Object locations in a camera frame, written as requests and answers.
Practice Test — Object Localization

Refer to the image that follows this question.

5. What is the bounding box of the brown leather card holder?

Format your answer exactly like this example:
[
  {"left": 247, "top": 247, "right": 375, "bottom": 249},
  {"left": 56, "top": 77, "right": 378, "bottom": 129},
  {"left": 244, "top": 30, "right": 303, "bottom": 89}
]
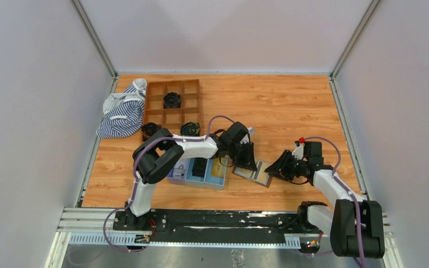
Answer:
[{"left": 232, "top": 160, "right": 272, "bottom": 188}]

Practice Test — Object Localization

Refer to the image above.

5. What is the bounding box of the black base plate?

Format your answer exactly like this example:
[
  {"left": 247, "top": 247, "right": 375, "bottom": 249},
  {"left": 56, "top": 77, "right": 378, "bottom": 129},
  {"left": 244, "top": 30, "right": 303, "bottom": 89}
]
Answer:
[{"left": 112, "top": 209, "right": 320, "bottom": 245}]

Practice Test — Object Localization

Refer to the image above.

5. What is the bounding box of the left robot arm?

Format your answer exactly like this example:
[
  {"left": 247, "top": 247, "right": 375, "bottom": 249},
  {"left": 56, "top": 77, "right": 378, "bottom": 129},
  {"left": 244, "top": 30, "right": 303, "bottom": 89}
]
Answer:
[{"left": 124, "top": 122, "right": 257, "bottom": 226}]

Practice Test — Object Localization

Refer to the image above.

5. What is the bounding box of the striped blue white cloth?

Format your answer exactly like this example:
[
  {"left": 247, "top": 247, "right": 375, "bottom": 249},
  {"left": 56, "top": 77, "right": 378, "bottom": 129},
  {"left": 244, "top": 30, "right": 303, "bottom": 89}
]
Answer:
[{"left": 97, "top": 78, "right": 147, "bottom": 139}]

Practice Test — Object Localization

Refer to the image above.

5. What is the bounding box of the grey card in box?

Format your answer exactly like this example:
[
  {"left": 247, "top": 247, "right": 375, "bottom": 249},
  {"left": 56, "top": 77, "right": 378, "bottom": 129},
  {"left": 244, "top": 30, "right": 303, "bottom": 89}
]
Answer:
[{"left": 173, "top": 159, "right": 189, "bottom": 179}]

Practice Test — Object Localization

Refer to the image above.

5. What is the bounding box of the black rolled belt left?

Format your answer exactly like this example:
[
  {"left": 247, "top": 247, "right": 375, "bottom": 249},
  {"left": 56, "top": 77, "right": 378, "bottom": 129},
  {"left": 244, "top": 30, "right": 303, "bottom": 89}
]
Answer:
[{"left": 141, "top": 122, "right": 161, "bottom": 141}]

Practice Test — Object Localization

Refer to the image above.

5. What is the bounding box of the dark patterned rolled belt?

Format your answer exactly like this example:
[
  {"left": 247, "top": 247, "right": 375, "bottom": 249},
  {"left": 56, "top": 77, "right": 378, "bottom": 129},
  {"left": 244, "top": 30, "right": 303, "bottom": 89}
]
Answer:
[{"left": 180, "top": 122, "right": 200, "bottom": 137}]

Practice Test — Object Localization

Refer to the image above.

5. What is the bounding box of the blue three-compartment box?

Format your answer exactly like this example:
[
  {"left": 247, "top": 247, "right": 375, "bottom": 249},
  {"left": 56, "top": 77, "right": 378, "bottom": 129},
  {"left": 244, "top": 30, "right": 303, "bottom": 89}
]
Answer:
[{"left": 166, "top": 157, "right": 229, "bottom": 190}]

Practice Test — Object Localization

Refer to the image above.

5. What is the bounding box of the black rolled belt top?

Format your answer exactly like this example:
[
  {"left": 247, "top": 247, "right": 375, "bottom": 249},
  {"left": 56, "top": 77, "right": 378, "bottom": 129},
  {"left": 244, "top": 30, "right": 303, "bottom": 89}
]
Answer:
[{"left": 163, "top": 92, "right": 182, "bottom": 109}]

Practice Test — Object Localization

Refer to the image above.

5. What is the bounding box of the black rolled belt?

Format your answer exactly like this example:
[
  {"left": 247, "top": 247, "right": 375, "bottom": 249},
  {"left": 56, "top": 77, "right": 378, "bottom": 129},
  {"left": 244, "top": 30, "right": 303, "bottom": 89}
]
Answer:
[
  {"left": 141, "top": 122, "right": 161, "bottom": 141},
  {"left": 163, "top": 92, "right": 182, "bottom": 109}
]

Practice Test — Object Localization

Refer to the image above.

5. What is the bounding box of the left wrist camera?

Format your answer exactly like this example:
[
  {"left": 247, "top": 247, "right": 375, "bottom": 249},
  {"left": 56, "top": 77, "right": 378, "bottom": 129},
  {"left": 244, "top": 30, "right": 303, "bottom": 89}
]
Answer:
[{"left": 247, "top": 127, "right": 255, "bottom": 135}]

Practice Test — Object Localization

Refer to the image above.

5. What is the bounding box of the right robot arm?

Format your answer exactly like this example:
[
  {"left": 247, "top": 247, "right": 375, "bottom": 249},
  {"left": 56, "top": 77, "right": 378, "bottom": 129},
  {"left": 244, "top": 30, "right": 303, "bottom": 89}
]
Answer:
[{"left": 265, "top": 148, "right": 385, "bottom": 259}]

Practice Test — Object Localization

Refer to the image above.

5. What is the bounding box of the brown wooden grid tray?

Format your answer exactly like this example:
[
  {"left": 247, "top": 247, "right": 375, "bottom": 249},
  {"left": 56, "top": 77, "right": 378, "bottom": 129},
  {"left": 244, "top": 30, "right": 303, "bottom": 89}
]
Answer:
[{"left": 141, "top": 80, "right": 203, "bottom": 141}]

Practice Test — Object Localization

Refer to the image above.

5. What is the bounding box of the gold VIP card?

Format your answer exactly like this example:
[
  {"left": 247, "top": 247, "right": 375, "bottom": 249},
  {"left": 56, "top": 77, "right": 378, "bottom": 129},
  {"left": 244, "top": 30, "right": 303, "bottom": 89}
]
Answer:
[{"left": 211, "top": 157, "right": 228, "bottom": 178}]

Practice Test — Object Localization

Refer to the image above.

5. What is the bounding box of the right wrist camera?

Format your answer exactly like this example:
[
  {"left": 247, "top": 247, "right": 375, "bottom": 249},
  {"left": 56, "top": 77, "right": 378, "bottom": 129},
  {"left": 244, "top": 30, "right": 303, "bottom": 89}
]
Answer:
[{"left": 292, "top": 140, "right": 324, "bottom": 165}]

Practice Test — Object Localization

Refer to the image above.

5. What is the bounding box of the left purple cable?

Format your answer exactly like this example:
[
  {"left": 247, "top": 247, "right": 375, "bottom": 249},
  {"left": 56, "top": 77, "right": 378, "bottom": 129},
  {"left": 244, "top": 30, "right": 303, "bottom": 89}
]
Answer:
[{"left": 102, "top": 115, "right": 236, "bottom": 253}]

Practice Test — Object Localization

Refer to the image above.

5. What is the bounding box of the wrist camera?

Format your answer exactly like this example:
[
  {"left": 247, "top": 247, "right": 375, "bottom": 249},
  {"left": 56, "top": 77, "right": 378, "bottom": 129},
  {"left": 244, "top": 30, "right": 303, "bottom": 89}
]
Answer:
[
  {"left": 247, "top": 127, "right": 255, "bottom": 135},
  {"left": 292, "top": 140, "right": 324, "bottom": 165}
]

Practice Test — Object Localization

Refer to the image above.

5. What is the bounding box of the black card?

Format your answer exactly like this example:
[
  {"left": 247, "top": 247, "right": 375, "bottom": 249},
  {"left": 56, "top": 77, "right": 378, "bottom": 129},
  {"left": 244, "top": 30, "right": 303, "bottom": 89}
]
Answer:
[{"left": 192, "top": 157, "right": 208, "bottom": 178}]

